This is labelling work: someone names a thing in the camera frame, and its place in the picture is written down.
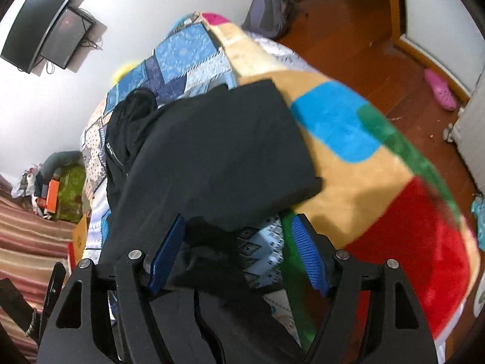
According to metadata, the blue patchwork quilt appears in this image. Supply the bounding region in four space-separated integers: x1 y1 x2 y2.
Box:
80 12 315 349

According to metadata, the orange box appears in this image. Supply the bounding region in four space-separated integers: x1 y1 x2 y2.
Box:
43 180 61 213

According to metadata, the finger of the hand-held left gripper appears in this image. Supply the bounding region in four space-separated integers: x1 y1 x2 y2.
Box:
39 261 67 335

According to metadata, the colourful block fleece blanket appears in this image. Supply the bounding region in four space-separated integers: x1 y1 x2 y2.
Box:
201 11 480 353

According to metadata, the pink slipper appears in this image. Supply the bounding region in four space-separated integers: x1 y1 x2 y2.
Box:
423 68 458 111

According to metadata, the grey cloth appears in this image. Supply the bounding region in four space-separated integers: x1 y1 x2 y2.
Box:
42 151 83 177

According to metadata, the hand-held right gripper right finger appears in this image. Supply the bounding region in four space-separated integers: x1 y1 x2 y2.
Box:
291 214 442 364

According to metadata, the person's left forearm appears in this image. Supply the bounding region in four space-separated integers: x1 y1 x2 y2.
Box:
0 278 40 347

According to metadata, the wooden door frame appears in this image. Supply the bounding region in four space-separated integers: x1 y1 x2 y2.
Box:
383 0 472 103

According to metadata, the tan cardboard box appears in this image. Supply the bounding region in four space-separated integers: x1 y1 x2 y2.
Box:
73 214 91 259

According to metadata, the black monitor cable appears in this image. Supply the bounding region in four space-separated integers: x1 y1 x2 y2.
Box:
81 34 104 51

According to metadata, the teal cloth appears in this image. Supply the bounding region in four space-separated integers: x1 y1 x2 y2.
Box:
471 193 485 251

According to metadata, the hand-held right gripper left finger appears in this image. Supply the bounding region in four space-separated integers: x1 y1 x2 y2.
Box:
38 214 187 364

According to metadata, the large black garment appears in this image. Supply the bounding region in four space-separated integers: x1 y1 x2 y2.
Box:
99 79 323 364

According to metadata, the yellow printed fleece blanket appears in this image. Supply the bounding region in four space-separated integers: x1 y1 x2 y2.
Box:
113 62 132 83

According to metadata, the white cabinet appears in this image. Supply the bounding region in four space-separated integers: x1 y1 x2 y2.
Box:
454 79 485 184

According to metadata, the green bag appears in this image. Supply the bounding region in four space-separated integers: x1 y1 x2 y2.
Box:
56 165 87 222

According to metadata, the striped brown blanket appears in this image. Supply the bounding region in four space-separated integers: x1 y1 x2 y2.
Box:
0 174 82 361

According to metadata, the large curved black monitor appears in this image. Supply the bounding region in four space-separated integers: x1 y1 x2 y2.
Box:
0 0 81 73

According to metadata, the black zippered jacket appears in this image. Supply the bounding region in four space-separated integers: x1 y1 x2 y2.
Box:
104 88 160 213

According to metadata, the black wall-mounted box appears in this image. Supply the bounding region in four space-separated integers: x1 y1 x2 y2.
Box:
40 7 95 69

